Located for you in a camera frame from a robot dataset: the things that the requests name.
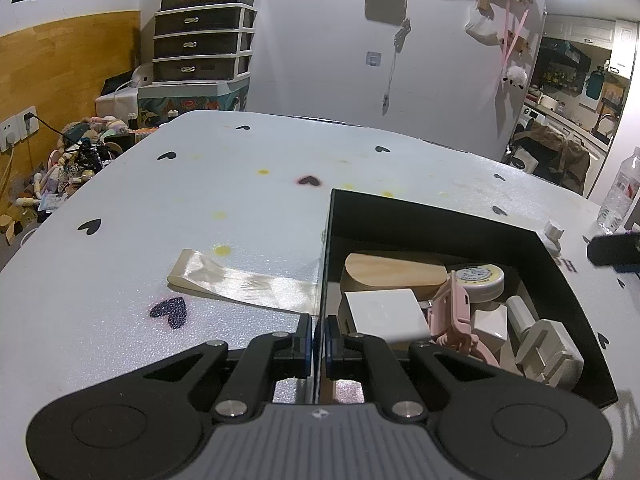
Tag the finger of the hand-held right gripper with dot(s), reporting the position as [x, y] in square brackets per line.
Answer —
[612, 251]

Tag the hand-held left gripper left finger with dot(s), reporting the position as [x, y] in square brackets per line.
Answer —
[301, 346]

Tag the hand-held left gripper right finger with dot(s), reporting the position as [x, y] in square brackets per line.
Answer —
[331, 346]

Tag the white plastic tube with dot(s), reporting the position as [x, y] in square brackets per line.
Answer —
[517, 315]

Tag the white plug adapter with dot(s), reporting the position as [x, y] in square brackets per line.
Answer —
[550, 355]

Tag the pink plastic scissors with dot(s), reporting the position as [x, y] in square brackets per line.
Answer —
[455, 310]

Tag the small white cube box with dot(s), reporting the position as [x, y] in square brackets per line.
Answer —
[490, 327]

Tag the black storage box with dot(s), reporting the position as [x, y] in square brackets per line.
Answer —
[425, 225]

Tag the clear plastic water bottle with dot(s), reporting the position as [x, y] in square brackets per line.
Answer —
[620, 195]

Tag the white square charger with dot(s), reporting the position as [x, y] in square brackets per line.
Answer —
[385, 315]

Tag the shiny cream ribbon strip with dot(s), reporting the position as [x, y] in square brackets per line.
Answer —
[235, 282]

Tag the oval wooden case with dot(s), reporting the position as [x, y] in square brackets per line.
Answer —
[390, 270]

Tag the brown jacket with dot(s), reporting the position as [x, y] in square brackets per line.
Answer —
[555, 152]

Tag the white washing machine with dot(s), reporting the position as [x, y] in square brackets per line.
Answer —
[529, 119]

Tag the teal hanging bottle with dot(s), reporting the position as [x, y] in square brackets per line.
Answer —
[595, 84]

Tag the white plush sheep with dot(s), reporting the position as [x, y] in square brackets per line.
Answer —
[515, 77]

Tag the pink hanging sticks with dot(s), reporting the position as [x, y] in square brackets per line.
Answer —
[510, 35]

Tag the hanging white bag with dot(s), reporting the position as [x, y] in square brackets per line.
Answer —
[481, 30]

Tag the teal patterned cabinet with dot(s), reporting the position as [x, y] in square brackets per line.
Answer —
[190, 105]

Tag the pile of plush toys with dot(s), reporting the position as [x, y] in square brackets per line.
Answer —
[80, 160]

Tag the white box appliance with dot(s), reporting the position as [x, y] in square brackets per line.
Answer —
[117, 106]

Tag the small white device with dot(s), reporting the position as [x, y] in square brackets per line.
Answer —
[142, 76]

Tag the white plastic drawer unit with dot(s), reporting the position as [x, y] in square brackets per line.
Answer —
[192, 45]

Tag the black tablet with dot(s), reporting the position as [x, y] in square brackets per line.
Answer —
[116, 84]

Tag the white kitchen wall cabinets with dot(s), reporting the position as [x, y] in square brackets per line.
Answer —
[585, 30]

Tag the wooden wall hook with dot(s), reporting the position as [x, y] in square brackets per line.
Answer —
[483, 2]

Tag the grey wall switch plate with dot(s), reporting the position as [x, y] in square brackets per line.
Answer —
[373, 58]

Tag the white wall socket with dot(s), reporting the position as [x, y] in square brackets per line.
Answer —
[15, 130]

